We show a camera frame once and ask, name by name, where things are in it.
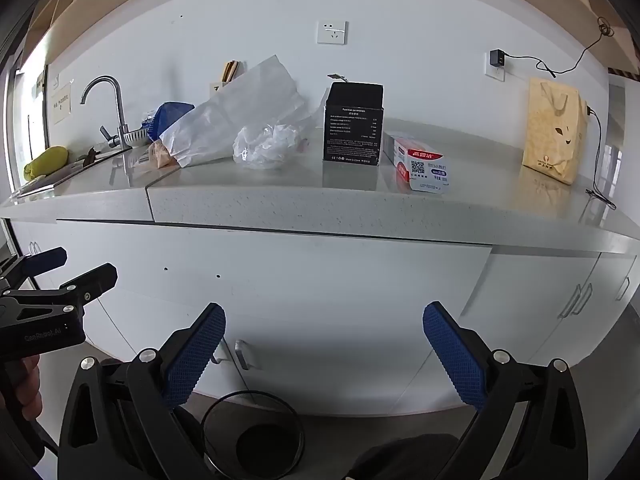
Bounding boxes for white socket behind adapter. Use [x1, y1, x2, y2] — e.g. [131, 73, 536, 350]
[485, 51, 506, 83]

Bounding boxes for black cardboard box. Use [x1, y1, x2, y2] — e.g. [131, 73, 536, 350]
[322, 74, 385, 166]

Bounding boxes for person's left hand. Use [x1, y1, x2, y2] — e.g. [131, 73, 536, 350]
[14, 355, 43, 420]

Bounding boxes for large white plastic bag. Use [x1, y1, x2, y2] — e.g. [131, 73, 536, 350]
[159, 55, 313, 169]

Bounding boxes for steel sink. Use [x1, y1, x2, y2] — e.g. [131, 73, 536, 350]
[10, 145, 146, 198]

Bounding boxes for blue plastic bag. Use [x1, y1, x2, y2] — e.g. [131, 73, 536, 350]
[149, 102, 196, 141]

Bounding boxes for black adapter cable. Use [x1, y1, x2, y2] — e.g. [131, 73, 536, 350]
[505, 16, 617, 79]

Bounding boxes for orange snack packet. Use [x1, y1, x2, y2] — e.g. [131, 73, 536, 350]
[150, 140, 179, 169]

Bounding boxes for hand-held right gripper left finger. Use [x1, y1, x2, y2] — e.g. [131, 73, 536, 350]
[59, 302, 227, 480]

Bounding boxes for red and white box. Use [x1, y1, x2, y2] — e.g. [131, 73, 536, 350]
[384, 132, 454, 195]

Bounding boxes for clear plastic bag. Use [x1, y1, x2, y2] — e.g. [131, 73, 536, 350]
[232, 122, 304, 170]

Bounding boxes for chrome sink faucet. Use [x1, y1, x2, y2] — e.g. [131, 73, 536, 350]
[80, 76, 134, 151]

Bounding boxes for yellow cloth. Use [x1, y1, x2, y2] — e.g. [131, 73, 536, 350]
[23, 146, 69, 181]

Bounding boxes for white wall socket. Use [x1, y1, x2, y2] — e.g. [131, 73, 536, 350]
[316, 21, 349, 46]

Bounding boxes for black mesh trash can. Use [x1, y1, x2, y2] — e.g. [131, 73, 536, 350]
[201, 390, 305, 480]

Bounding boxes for large white wall notice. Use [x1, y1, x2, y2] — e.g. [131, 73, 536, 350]
[50, 80, 74, 124]

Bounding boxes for black cable on counter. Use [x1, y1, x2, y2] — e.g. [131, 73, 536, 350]
[584, 105, 619, 210]

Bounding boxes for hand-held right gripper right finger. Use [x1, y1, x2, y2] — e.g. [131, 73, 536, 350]
[422, 301, 590, 480]

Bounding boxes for yellow paper bag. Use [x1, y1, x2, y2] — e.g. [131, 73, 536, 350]
[521, 77, 589, 186]

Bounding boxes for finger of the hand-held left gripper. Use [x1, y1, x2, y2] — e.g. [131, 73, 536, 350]
[0, 246, 68, 291]
[0, 262, 119, 333]

